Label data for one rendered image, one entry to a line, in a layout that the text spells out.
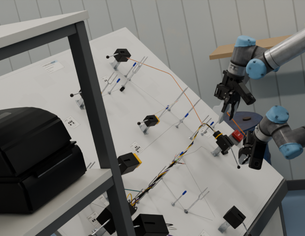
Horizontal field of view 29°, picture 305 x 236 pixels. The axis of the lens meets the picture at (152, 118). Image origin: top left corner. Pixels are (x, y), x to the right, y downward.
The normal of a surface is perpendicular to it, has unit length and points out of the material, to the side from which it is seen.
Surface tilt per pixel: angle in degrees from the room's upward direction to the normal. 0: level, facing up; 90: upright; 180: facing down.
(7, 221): 0
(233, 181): 50
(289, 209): 0
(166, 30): 90
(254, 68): 90
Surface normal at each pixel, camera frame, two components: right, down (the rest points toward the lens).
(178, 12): -0.31, 0.31
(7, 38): 0.86, -0.05
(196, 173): 0.52, -0.65
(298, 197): -0.21, -0.94
